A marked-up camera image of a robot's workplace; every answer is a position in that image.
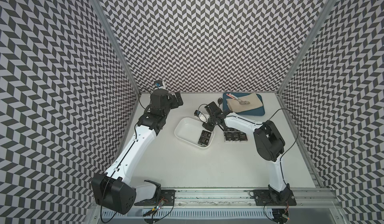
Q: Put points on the black spoon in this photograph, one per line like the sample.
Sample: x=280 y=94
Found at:
x=220 y=102

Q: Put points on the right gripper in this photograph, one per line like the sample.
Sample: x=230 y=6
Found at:
x=205 y=125

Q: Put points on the aluminium front rail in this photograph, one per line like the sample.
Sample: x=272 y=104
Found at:
x=311 y=198

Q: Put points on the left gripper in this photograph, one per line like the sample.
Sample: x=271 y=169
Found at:
x=175 y=104

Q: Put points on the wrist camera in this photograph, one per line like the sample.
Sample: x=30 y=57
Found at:
x=159 y=84
x=200 y=116

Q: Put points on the red handled utensil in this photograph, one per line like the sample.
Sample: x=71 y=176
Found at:
x=241 y=102

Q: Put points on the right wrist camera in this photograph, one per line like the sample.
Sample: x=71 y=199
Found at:
x=200 y=116

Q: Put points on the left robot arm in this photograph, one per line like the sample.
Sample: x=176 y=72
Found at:
x=113 y=189

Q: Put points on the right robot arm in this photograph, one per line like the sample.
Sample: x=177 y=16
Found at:
x=269 y=144

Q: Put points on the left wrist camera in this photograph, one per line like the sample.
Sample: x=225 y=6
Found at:
x=159 y=84

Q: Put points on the blue tray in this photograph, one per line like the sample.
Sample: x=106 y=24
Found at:
x=256 y=112

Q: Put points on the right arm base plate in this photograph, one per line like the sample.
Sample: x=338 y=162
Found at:
x=266 y=197

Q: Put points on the beige folded cloth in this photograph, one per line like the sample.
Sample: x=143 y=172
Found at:
x=255 y=103

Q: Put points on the white plastic storage box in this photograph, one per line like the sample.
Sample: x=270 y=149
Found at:
x=189 y=130

